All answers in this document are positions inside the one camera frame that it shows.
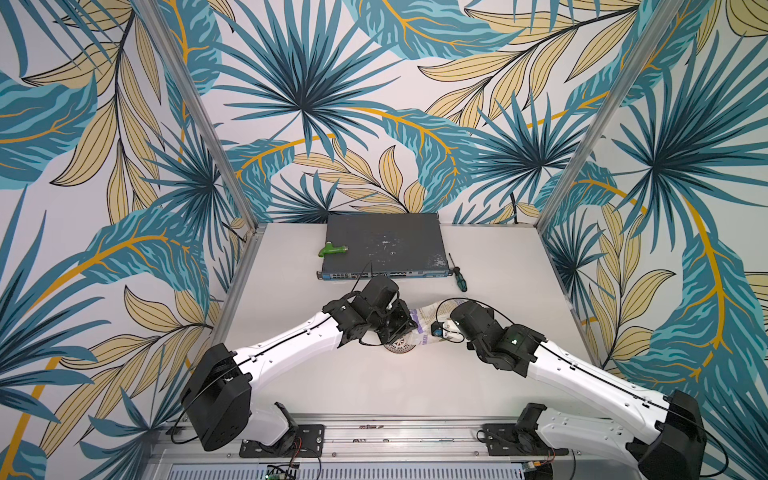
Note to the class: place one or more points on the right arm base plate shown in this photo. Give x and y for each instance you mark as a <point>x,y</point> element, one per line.
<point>507,439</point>

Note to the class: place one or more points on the aluminium front rail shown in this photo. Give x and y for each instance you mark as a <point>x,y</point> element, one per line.
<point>368,447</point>

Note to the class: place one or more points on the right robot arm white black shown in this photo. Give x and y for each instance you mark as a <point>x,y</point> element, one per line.
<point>661,435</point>

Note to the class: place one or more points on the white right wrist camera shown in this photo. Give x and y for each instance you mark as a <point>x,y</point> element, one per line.
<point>446,330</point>

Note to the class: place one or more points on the green pipe fitting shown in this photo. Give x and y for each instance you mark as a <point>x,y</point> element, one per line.
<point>330,249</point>

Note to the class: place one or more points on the green black screwdriver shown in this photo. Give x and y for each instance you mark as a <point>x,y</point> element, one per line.
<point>456,272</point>

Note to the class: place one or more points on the right aluminium corner post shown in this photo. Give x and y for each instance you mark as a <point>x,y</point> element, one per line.
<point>625,79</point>

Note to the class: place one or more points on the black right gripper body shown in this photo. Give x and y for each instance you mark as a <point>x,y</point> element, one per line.
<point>459,318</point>

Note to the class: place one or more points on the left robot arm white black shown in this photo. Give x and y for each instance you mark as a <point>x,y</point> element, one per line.
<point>220,398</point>

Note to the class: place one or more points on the white red patterned bowl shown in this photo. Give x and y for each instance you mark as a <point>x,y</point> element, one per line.
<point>401,346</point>

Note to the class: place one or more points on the left aluminium corner post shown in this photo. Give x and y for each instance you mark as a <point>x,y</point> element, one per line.
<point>172,56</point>

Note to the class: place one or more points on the aluminium corner post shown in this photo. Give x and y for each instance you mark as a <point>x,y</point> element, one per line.
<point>625,79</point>
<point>172,56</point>

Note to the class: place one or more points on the oatmeal bag white purple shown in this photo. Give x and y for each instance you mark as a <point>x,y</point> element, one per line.
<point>425,316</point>

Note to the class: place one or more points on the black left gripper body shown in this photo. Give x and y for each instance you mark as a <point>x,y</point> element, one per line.
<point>391,321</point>

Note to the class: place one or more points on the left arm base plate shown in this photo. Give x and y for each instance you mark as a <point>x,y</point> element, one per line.
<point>302,441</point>

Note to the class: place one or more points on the grey blue network switch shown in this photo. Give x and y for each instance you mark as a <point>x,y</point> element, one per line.
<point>391,245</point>

